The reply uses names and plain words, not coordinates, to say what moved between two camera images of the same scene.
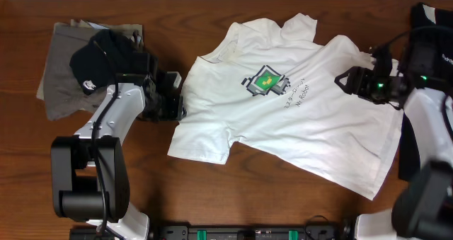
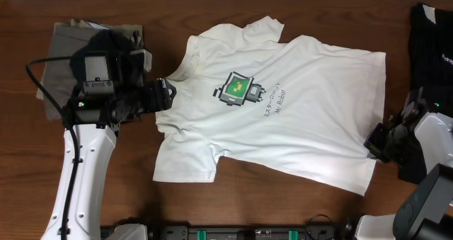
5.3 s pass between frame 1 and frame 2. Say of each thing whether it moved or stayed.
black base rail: stayed
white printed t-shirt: moved
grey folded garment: stayed
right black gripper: moved
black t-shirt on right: stayed
